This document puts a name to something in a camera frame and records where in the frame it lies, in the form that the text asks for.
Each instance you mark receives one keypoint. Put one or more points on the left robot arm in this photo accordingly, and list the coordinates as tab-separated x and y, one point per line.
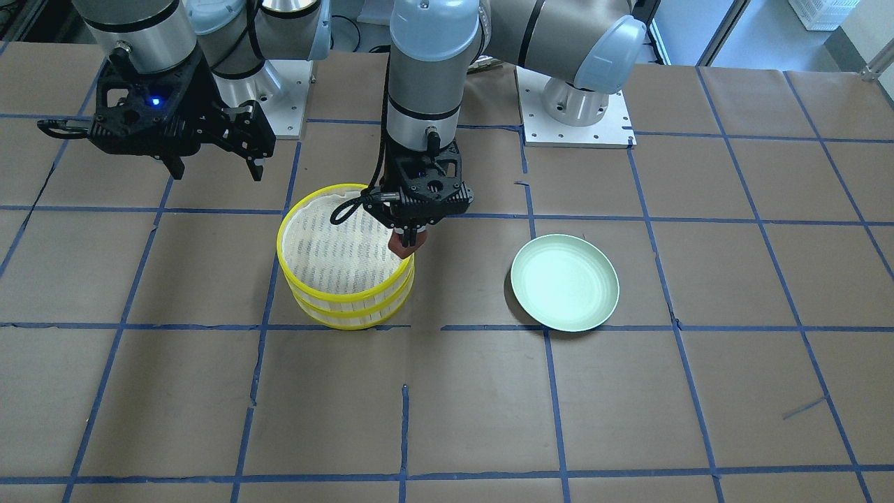
586	47

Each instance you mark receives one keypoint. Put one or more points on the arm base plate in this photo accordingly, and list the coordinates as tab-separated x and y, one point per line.
281	87
556	114

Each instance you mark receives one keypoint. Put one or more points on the green plate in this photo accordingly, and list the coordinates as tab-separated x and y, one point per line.
565	282

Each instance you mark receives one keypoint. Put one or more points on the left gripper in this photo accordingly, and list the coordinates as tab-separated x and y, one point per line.
411	231

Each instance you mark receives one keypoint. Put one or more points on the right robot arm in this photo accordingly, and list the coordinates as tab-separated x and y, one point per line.
236	37

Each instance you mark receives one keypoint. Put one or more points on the brown bun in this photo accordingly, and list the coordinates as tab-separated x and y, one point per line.
396	246

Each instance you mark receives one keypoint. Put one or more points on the yellow steamer layer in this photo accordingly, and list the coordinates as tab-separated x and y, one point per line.
345	267
357	314

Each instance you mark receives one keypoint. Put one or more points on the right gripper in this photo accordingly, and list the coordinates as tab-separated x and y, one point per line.
202	110

